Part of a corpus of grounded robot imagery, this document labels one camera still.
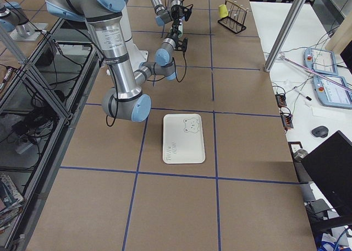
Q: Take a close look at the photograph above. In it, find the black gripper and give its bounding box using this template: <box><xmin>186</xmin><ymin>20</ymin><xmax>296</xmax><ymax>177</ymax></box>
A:
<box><xmin>170</xmin><ymin>5</ymin><xmax>184</xmax><ymax>21</ymax></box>
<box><xmin>168</xmin><ymin>30</ymin><xmax>182</xmax><ymax>46</ymax></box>

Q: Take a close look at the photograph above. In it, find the pale green plastic cup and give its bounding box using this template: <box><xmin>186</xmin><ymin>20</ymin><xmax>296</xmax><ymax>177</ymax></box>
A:
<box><xmin>178</xmin><ymin>19</ymin><xmax>183</xmax><ymax>38</ymax></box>

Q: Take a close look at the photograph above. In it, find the second grey robot base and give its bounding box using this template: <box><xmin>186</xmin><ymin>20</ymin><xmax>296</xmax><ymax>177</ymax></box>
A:
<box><xmin>1</xmin><ymin>2</ymin><xmax>48</xmax><ymax>41</ymax></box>

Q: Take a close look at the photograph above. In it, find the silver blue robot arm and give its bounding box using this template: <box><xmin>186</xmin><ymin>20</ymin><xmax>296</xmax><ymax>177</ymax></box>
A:
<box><xmin>150</xmin><ymin>0</ymin><xmax>182</xmax><ymax>26</ymax></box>
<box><xmin>46</xmin><ymin>0</ymin><xmax>182</xmax><ymax>122</ymax></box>

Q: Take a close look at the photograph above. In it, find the yellow plastic cup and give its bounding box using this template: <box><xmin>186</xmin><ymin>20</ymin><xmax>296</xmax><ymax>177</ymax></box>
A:
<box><xmin>218</xmin><ymin>4</ymin><xmax>229</xmax><ymax>19</ymax></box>

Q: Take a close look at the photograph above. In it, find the cream bear tray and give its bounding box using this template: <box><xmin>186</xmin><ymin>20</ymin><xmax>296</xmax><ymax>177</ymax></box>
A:
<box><xmin>163</xmin><ymin>113</ymin><xmax>206</xmax><ymax>165</ymax></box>

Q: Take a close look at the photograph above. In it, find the upper power adapter box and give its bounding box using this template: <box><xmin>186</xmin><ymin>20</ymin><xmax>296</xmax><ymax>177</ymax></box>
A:
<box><xmin>275</xmin><ymin>93</ymin><xmax>287</xmax><ymax>107</ymax></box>

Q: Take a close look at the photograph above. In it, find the power adapter box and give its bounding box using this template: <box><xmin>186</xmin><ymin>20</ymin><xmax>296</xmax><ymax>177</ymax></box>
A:
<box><xmin>275</xmin><ymin>93</ymin><xmax>287</xmax><ymax>107</ymax></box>
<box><xmin>280</xmin><ymin>112</ymin><xmax>294</xmax><ymax>130</ymax></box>

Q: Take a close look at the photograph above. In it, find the lower power adapter box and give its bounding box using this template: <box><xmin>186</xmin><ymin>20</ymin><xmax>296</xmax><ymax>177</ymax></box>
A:
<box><xmin>280</xmin><ymin>112</ymin><xmax>294</xmax><ymax>130</ymax></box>

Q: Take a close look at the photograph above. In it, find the upper teach pendant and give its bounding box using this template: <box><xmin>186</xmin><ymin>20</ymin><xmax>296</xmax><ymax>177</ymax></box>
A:
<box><xmin>304</xmin><ymin>47</ymin><xmax>338</xmax><ymax>75</ymax></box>

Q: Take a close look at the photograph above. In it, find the teach pendant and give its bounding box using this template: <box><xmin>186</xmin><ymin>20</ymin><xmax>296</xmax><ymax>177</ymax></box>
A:
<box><xmin>304</xmin><ymin>47</ymin><xmax>338</xmax><ymax>75</ymax></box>
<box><xmin>313</xmin><ymin>75</ymin><xmax>351</xmax><ymax>109</ymax></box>

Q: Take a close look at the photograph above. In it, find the lower teach pendant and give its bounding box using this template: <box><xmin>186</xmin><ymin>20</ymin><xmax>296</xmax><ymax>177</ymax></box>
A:
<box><xmin>313</xmin><ymin>75</ymin><xmax>351</xmax><ymax>109</ymax></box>

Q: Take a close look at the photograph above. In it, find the steel cylinder weight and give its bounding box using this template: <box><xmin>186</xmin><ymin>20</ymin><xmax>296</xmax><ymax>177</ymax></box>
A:
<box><xmin>293</xmin><ymin>149</ymin><xmax>309</xmax><ymax>162</ymax></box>

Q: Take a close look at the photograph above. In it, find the black computer mouse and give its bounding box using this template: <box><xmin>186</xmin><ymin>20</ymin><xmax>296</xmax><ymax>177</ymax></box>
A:
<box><xmin>311</xmin><ymin>125</ymin><xmax>329</xmax><ymax>138</ymax></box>

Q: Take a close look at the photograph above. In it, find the black laptop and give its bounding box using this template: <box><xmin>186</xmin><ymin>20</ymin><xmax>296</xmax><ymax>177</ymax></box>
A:
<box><xmin>302</xmin><ymin>130</ymin><xmax>351</xmax><ymax>215</ymax></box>

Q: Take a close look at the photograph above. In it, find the stack of magazines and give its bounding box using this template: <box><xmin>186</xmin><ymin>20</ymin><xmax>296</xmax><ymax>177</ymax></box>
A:
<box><xmin>1</xmin><ymin>172</ymin><xmax>25</xmax><ymax>233</ymax></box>

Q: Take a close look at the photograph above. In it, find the white camera mast base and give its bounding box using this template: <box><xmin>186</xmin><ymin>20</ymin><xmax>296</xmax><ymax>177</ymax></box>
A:
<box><xmin>106</xmin><ymin>25</ymin><xmax>149</xmax><ymax>78</ymax></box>

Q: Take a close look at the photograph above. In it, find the black wire cup rack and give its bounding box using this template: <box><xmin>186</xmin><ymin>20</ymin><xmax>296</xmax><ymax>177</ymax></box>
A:
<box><xmin>218</xmin><ymin>0</ymin><xmax>249</xmax><ymax>34</ymax></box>

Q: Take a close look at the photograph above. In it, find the aluminium frame post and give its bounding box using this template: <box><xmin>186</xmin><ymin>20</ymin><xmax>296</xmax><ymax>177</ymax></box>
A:
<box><xmin>264</xmin><ymin>0</ymin><xmax>306</xmax><ymax>72</ymax></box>

